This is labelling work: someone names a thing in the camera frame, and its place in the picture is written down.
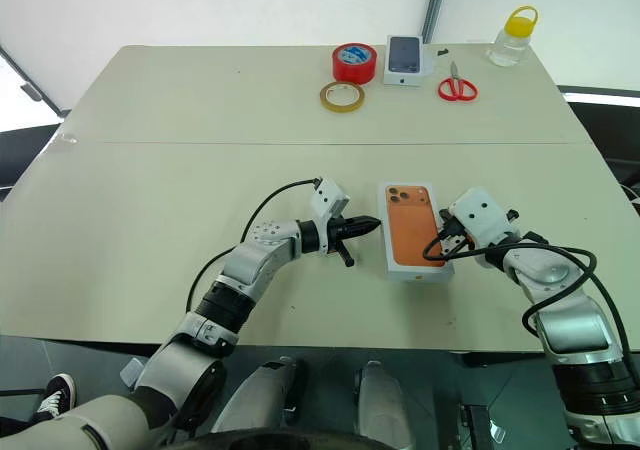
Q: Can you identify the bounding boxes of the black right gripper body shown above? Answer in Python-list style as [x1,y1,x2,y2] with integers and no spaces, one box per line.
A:
[444,218,475,260]

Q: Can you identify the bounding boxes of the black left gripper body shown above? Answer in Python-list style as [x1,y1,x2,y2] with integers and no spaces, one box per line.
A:
[324,215,358,268]

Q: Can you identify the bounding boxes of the white phone box orange print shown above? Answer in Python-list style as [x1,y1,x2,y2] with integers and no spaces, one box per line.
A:
[376,180,456,284]

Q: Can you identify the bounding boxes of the white phone box blue print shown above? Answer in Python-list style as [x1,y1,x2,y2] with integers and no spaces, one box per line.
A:
[382,34,436,89]

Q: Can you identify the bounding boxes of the clear jar yellow lid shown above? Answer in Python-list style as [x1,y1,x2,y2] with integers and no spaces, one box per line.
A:
[485,4,541,68]

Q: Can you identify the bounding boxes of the clear yellowish tape roll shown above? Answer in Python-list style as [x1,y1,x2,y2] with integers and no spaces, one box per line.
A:
[319,80,367,114]

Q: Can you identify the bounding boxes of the red tape roll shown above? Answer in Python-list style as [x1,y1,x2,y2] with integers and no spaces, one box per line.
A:
[330,42,378,84]

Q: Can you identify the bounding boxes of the silver right robot leg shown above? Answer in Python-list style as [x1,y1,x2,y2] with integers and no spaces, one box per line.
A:
[354,360,417,450]

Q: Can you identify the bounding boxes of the silver robot leg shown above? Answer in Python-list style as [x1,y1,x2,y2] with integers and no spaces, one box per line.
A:
[209,355,309,437]
[354,360,417,450]

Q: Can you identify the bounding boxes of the silver left robot leg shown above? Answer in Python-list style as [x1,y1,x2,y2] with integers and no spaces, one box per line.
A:
[209,355,309,437]

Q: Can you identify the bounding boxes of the black side bench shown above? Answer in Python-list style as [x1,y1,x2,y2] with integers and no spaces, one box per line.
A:
[555,84,640,217]
[0,121,65,202]

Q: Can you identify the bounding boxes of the dark rounded robot torso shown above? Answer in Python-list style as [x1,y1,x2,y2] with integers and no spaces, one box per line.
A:
[163,425,374,450]

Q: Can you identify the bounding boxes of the small grey block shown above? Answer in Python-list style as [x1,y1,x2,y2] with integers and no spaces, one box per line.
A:
[119,358,147,390]

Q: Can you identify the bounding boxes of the black white sneaker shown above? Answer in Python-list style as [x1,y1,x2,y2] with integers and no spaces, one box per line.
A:
[33,373,78,422]

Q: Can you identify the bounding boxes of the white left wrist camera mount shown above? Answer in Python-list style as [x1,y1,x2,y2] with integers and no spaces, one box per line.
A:
[307,176,351,221]

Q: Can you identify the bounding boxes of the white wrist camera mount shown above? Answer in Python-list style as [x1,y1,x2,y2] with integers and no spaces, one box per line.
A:
[446,185,519,247]
[307,176,351,221]

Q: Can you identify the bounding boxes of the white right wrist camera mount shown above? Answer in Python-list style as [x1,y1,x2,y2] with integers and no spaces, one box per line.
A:
[446,185,519,247]

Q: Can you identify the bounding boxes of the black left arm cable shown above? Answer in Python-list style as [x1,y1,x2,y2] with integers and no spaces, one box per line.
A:
[185,177,322,314]

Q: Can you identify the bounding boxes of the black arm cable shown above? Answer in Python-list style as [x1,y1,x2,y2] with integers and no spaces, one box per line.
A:
[422,227,632,371]
[185,177,322,314]

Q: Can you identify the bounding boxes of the red handled scissors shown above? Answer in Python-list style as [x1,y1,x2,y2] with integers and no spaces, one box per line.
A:
[437,60,480,103]

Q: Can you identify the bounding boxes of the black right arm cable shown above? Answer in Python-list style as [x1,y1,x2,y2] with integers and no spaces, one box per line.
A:
[422,227,632,371]

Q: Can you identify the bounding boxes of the black table foot bracket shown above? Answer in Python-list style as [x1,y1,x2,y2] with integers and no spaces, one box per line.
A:
[457,402,508,445]

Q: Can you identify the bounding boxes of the grey metal post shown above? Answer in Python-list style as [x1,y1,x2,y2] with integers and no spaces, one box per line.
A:
[421,0,452,44]

